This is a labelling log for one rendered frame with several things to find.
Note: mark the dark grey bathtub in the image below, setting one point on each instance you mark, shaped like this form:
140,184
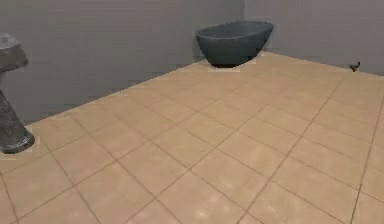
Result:
233,45

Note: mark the small dark floor object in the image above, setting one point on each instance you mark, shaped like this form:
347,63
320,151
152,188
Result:
354,67

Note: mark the grey stone pedestal sink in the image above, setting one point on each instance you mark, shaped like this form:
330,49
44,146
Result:
10,126

